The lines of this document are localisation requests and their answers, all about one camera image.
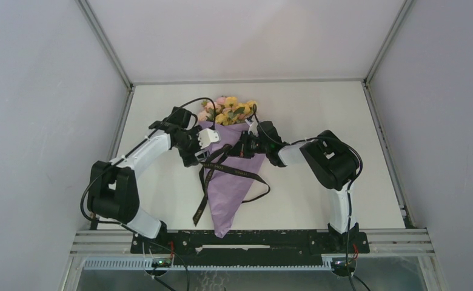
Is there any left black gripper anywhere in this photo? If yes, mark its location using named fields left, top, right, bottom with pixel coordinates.
left=175, top=125, right=210, bottom=167

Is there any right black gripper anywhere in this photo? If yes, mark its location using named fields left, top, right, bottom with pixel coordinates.
left=226, top=130, right=270, bottom=158

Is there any black strap loop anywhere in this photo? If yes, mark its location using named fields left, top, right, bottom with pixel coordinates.
left=192, top=144, right=272, bottom=227

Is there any pink purple wrapping paper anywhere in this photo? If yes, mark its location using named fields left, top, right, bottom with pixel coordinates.
left=207, top=122, right=266, bottom=238

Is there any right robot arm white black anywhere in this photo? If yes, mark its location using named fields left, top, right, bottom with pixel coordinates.
left=230, top=121, right=363, bottom=252

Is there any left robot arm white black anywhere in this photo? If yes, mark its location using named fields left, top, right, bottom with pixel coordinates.
left=80, top=107, right=206, bottom=253

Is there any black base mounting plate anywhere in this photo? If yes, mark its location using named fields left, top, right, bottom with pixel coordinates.
left=130, top=230, right=370, bottom=266

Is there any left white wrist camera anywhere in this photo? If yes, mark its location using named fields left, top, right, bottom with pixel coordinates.
left=198, top=128, right=221, bottom=149

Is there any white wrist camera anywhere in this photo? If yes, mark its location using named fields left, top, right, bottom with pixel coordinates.
left=198, top=128, right=221, bottom=149
left=246, top=120, right=258, bottom=136

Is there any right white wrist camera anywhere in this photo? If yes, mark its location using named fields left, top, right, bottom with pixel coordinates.
left=246, top=120, right=258, bottom=136

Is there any aluminium frame rail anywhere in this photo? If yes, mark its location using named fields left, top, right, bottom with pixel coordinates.
left=132, top=78, right=365, bottom=87

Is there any white slotted cable duct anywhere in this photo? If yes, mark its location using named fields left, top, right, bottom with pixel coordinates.
left=83, top=257, right=334, bottom=271

